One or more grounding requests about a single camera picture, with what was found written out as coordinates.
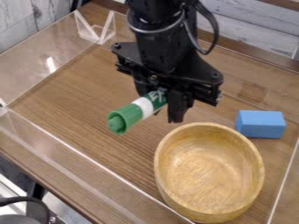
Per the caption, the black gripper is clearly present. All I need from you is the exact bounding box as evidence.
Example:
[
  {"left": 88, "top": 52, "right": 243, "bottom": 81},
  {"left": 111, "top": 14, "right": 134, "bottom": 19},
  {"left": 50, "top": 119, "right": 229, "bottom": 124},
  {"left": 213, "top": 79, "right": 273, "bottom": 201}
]
[{"left": 112, "top": 21, "right": 225, "bottom": 123}]

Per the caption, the green Expo marker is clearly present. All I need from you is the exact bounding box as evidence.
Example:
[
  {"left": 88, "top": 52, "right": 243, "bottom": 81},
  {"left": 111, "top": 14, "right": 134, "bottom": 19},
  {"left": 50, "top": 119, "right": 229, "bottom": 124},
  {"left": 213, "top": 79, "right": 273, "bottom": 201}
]
[{"left": 107, "top": 88, "right": 167, "bottom": 135}]

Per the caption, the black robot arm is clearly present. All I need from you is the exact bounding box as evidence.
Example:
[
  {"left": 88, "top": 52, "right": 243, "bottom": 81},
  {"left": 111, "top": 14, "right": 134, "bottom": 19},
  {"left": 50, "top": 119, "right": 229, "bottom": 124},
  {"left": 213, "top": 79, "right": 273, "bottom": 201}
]
[{"left": 112, "top": 0, "right": 225, "bottom": 123}]

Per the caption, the brown wooden bowl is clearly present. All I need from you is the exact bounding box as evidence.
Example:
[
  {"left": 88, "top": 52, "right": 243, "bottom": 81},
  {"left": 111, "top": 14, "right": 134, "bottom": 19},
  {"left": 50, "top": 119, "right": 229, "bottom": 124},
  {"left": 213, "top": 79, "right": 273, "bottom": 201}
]
[{"left": 154, "top": 122, "right": 266, "bottom": 224}]

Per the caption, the blue foam block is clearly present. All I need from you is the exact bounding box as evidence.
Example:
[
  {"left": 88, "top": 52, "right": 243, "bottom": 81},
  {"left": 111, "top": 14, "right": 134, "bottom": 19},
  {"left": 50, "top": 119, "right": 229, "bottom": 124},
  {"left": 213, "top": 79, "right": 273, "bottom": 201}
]
[{"left": 237, "top": 110, "right": 287, "bottom": 138}]

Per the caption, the clear acrylic corner bracket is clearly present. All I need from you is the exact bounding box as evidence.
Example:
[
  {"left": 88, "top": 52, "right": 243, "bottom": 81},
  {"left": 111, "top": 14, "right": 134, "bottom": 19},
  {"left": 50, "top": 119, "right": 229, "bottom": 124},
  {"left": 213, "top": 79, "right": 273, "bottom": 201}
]
[{"left": 74, "top": 10, "right": 116, "bottom": 46}]

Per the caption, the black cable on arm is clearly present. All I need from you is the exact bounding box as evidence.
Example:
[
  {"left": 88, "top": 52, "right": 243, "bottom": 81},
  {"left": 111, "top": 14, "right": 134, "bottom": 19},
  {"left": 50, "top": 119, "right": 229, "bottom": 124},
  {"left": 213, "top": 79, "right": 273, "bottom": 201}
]
[{"left": 182, "top": 3, "right": 221, "bottom": 56}]

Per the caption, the clear acrylic barrier wall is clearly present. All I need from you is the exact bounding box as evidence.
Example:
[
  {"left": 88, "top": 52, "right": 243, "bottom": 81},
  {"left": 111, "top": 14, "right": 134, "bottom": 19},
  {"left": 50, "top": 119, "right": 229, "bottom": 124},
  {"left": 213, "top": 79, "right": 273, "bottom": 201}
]
[{"left": 0, "top": 107, "right": 190, "bottom": 224}]

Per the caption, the black cable bottom left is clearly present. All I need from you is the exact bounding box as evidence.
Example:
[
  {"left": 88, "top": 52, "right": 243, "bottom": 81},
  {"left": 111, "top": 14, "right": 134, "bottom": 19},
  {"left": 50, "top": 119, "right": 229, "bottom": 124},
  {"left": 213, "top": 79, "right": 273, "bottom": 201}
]
[{"left": 0, "top": 195, "right": 51, "bottom": 224}]

